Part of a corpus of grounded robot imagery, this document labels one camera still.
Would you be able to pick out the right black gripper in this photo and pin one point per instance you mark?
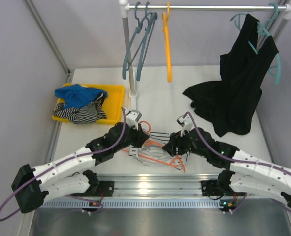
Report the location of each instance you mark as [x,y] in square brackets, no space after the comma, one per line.
[176,140]

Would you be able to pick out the striped garment in bin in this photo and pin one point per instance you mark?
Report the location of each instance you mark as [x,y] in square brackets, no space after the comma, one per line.
[85,115]

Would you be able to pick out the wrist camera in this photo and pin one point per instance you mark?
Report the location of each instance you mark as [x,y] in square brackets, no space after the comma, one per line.
[132,118]
[186,123]

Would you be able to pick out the striped tank top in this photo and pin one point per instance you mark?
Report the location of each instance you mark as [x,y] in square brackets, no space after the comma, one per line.
[155,153]

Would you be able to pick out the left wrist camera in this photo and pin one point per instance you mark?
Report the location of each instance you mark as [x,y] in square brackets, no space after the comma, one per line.
[132,118]

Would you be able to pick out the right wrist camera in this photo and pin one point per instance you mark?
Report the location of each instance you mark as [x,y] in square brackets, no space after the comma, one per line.
[186,123]

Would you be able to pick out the yellow plastic bin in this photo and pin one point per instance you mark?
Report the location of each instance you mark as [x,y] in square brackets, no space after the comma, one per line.
[112,104]

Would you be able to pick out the blue garment in bin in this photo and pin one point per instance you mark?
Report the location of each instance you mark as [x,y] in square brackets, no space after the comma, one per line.
[78,96]

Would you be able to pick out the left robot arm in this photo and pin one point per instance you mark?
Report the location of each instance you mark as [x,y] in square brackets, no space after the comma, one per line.
[72,174]

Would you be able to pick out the blue-grey hanger left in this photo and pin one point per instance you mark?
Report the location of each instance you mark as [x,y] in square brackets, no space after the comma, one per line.
[132,41]

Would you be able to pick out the orange hanger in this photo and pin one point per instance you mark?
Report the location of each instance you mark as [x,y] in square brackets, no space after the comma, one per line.
[160,162]

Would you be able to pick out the perforated cable tray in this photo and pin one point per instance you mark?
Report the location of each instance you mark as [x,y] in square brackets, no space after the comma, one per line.
[140,203]

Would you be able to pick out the aluminium table edge rail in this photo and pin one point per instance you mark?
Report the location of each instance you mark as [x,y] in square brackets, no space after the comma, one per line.
[140,185]

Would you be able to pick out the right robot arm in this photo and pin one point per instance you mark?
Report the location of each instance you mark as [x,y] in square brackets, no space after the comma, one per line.
[241,172]

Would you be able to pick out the black tank top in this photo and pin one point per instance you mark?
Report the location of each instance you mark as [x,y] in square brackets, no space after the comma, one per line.
[229,104]

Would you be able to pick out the blue-grey hanger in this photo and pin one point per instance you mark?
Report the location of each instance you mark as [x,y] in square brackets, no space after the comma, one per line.
[132,41]
[151,18]

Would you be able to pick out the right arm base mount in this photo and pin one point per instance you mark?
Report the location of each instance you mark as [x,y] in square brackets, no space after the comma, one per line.
[216,189]

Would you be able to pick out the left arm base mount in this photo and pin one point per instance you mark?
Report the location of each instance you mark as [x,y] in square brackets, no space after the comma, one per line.
[96,188]

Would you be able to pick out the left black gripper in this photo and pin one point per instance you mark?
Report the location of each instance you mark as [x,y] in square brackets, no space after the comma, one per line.
[140,135]

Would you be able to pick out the yellow hanger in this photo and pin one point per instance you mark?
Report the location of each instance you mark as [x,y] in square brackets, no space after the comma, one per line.
[165,30]

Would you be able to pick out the blue-grey hanger right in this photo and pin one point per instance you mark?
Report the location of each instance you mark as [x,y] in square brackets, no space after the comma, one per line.
[151,18]

